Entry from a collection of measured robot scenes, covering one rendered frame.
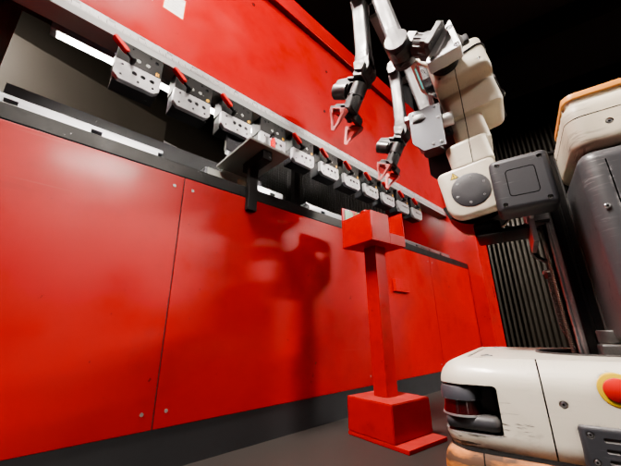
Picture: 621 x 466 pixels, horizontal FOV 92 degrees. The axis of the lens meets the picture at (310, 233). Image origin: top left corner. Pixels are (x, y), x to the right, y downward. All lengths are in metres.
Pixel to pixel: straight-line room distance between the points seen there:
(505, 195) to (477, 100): 0.40
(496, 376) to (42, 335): 0.97
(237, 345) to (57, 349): 0.46
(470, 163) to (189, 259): 0.91
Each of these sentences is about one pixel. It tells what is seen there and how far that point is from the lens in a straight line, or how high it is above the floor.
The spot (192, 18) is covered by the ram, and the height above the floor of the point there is 1.65.
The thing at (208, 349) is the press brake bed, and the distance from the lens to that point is 1.04.
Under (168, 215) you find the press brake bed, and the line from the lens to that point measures 1.04.
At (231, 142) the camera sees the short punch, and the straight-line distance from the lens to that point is 1.45.
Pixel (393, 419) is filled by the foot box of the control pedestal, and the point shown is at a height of 0.08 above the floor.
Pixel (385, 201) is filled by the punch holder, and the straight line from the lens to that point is 2.17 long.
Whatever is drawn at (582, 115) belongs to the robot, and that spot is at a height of 0.77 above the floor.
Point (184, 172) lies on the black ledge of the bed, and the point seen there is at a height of 0.85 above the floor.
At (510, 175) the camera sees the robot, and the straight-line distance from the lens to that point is 0.91.
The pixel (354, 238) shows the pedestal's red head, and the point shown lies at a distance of 1.21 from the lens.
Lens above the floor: 0.33
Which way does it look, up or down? 18 degrees up
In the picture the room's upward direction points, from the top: 1 degrees counter-clockwise
